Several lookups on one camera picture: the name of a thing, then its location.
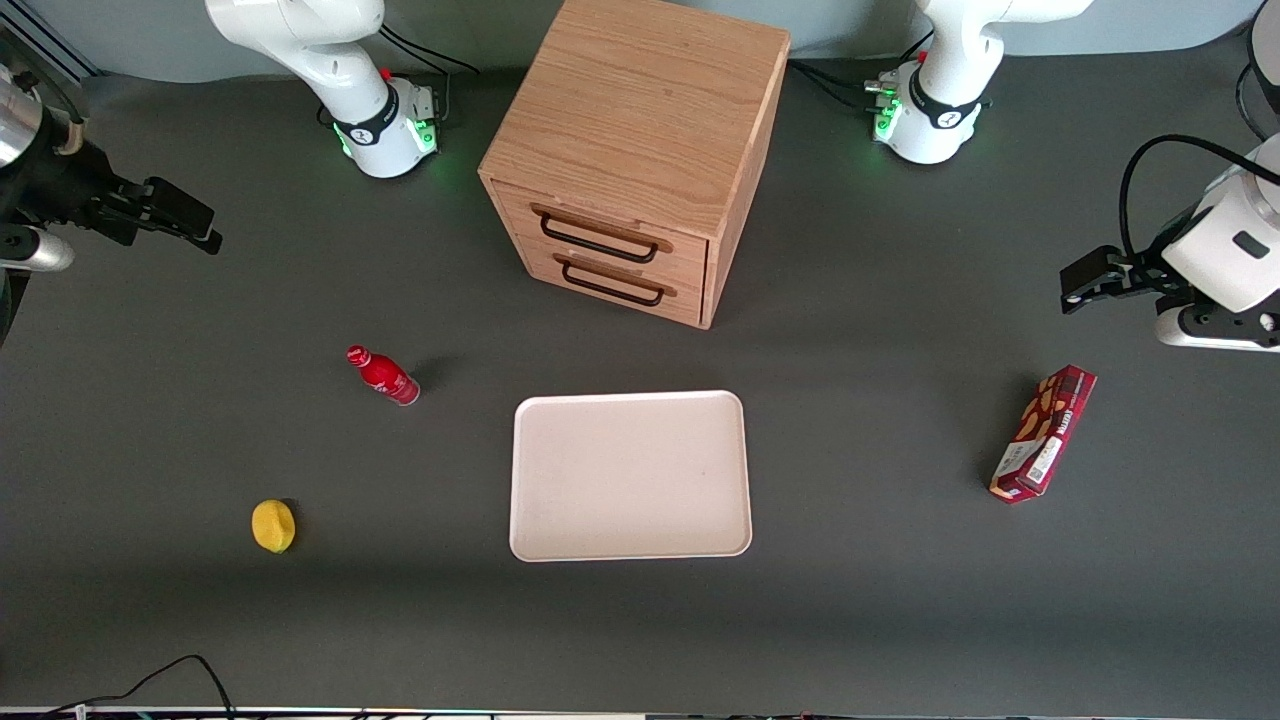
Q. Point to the red snack box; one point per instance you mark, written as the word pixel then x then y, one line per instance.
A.
pixel 1045 432

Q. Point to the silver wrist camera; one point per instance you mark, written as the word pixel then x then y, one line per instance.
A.
pixel 35 250
pixel 1215 335

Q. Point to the aluminium profile rail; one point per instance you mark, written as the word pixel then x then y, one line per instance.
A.
pixel 40 45

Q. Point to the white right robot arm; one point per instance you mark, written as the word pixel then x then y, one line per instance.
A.
pixel 300 40

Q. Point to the white rectangular tray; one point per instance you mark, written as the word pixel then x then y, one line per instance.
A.
pixel 630 475

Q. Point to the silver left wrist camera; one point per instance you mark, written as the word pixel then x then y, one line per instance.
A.
pixel 1215 335

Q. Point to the wooden drawer cabinet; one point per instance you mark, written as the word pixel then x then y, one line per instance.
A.
pixel 640 110

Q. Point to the red coke bottle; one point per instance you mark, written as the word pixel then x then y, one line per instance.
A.
pixel 388 378

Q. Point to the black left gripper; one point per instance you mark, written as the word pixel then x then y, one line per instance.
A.
pixel 1143 270

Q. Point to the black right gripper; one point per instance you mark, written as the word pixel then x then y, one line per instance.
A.
pixel 72 187

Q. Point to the yellow lemon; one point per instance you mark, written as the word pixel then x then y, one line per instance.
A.
pixel 273 526

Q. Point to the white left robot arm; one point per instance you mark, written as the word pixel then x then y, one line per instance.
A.
pixel 940 120

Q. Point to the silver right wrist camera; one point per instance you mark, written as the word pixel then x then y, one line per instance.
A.
pixel 35 250

